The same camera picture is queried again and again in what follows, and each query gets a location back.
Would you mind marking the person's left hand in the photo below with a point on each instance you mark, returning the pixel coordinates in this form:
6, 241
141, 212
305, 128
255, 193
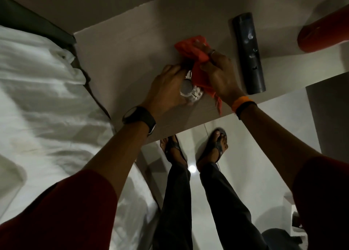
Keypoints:
163, 89

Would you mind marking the person's right hand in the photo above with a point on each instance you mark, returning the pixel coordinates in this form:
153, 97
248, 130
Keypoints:
225, 78

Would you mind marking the person's right thumb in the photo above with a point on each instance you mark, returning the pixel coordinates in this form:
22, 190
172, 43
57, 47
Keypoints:
207, 66

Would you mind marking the person's left fingers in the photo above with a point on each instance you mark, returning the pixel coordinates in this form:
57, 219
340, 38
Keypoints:
174, 68

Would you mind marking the red cloth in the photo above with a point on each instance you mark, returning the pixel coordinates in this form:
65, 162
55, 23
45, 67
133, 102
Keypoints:
200, 59

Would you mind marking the clear ribbed drinking glass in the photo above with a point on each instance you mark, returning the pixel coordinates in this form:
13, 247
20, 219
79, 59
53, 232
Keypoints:
190, 90

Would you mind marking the person's right forearm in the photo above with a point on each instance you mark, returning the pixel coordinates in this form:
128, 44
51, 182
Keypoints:
275, 143

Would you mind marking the person's left forearm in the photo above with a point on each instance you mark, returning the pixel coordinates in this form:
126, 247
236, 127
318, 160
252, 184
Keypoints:
122, 154

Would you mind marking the black cylindrical bottle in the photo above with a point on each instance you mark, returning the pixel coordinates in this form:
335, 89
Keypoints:
249, 53

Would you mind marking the orange wristband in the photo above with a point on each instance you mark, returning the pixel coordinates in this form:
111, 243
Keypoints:
239, 101

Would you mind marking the black wristband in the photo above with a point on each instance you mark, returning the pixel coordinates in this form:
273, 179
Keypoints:
245, 107

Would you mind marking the black wristwatch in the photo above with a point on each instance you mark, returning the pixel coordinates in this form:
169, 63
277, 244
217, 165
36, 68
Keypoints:
140, 116

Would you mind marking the dark left sandal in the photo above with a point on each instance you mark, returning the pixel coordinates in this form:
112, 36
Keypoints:
174, 149

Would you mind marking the dark sandal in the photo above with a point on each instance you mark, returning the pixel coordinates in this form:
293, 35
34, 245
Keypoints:
174, 149
215, 146

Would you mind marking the dark right sandal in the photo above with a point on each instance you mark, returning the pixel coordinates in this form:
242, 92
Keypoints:
215, 146

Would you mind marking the red cylindrical bottle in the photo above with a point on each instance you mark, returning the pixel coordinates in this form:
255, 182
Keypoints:
323, 31

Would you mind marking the white bed sheet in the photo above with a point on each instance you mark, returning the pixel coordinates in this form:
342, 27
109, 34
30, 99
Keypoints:
49, 108

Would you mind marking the dark cabinet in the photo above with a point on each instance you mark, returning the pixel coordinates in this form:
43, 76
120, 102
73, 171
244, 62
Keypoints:
331, 116

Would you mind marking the black trousers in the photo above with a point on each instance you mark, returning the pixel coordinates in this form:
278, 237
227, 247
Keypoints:
177, 209

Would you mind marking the dark bed headboard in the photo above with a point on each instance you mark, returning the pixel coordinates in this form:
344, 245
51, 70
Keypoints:
30, 21

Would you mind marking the red shirt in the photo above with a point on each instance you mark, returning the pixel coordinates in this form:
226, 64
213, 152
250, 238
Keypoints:
68, 217

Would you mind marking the white wall box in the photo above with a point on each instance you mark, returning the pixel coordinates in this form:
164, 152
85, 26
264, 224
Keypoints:
293, 217

